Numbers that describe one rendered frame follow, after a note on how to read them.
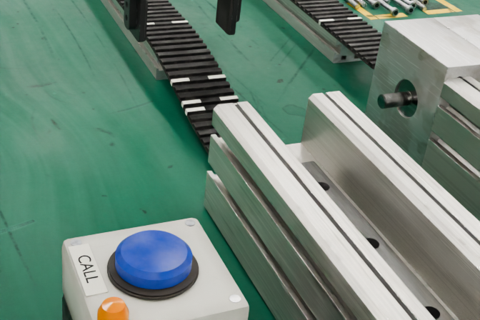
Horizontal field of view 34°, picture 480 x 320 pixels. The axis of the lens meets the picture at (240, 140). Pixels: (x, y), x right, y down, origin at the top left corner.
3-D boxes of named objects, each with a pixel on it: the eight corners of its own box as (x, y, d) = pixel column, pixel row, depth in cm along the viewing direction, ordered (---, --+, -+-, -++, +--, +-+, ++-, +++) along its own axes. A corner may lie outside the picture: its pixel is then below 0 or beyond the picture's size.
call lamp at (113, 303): (93, 313, 38) (93, 295, 38) (123, 307, 39) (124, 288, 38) (101, 335, 37) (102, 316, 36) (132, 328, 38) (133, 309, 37)
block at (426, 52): (340, 121, 70) (359, 22, 65) (452, 106, 75) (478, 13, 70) (395, 176, 63) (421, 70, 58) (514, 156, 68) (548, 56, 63)
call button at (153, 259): (105, 261, 42) (106, 232, 41) (175, 248, 44) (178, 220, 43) (126, 311, 39) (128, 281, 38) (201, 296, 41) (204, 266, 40)
